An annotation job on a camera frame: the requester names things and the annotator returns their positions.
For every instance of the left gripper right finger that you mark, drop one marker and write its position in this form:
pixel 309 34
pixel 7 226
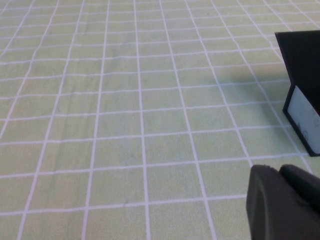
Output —
pixel 305 187

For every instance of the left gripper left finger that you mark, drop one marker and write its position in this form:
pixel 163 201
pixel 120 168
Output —
pixel 270 212

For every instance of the black printed glasses case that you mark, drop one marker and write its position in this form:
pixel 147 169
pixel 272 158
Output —
pixel 301 62

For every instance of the green checkered tablecloth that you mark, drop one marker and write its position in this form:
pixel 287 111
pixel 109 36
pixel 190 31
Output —
pixel 125 112

